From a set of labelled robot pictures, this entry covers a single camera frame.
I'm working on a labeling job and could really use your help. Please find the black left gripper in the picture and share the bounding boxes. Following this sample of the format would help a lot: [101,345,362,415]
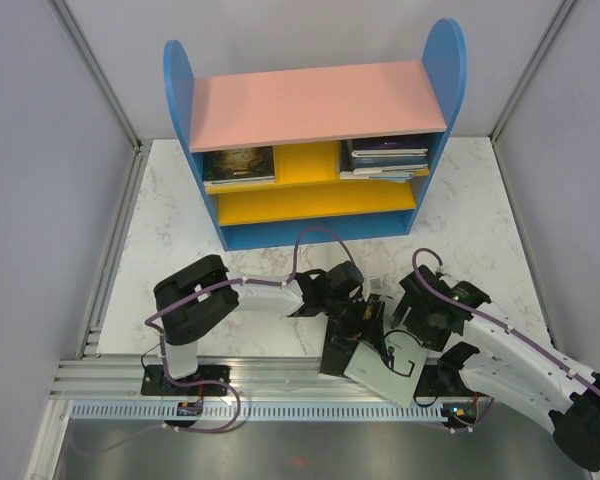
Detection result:
[323,294,386,359]

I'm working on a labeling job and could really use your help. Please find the black W.S. book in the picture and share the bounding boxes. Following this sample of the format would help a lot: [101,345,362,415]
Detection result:
[318,320,363,377]

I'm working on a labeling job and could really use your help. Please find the grey book with letter G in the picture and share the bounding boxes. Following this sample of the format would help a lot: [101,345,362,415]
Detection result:
[344,329,429,407]

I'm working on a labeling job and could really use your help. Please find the teal ocean cover book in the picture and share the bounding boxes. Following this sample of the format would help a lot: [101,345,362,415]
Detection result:
[338,167,429,180]

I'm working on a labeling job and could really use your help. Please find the dark navy book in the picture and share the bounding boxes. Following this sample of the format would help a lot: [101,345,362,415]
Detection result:
[351,155,428,169]

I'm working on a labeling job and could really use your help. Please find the purple Robinson Crusoe book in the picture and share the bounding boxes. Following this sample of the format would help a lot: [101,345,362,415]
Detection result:
[348,136,428,157]

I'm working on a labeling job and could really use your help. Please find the green forest cover book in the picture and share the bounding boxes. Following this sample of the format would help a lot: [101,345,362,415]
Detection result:
[203,147,275,185]

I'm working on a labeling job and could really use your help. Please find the yellow book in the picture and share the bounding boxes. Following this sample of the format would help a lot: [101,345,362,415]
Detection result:
[204,178,275,194]

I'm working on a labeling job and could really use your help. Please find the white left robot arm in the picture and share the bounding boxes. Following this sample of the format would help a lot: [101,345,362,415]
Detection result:
[146,254,393,395]

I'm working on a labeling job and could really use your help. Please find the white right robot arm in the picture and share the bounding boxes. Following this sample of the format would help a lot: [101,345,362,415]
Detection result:
[391,266,600,472]

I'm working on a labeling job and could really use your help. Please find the light blue book with barcode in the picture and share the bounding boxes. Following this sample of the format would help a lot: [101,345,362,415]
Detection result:
[381,172,414,182]

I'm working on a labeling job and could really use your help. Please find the blue pink yellow bookshelf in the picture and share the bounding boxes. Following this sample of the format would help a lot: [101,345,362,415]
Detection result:
[162,18,468,251]

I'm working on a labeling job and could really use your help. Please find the aluminium frame rail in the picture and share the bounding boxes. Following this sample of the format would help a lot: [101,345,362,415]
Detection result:
[50,355,381,402]

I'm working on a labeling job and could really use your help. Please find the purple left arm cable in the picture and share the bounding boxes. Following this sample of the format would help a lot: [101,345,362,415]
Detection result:
[147,227,356,386]

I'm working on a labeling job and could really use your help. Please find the white slotted cable duct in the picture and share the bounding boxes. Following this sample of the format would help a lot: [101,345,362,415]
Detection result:
[71,400,447,422]

